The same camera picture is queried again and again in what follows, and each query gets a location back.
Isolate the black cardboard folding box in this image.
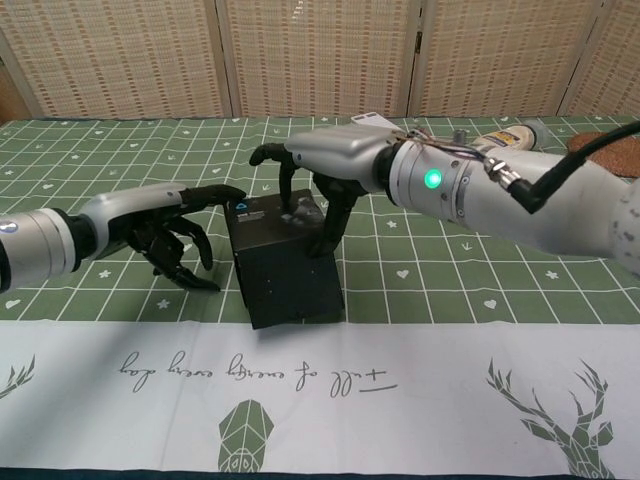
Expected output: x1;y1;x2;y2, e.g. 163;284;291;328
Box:
223;188;345;331

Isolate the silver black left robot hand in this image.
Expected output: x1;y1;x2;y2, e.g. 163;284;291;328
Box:
74;183;247;292

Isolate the green grid deer tablecloth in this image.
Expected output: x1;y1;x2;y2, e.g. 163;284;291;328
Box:
0;114;640;476

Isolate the bamboo folding screen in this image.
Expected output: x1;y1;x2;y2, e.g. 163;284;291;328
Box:
0;0;640;121

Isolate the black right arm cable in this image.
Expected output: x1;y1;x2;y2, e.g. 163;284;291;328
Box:
482;119;640;216

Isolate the round woven rattan coaster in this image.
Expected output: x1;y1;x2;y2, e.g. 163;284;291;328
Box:
567;132;640;176

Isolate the cream mayonnaise squeeze bottle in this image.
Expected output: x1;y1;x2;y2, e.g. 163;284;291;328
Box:
477;119;550;151

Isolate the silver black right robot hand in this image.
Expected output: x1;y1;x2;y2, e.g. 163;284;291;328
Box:
248;124;401;259

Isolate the white folding stand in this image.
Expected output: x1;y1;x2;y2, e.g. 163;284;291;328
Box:
350;112;394;132

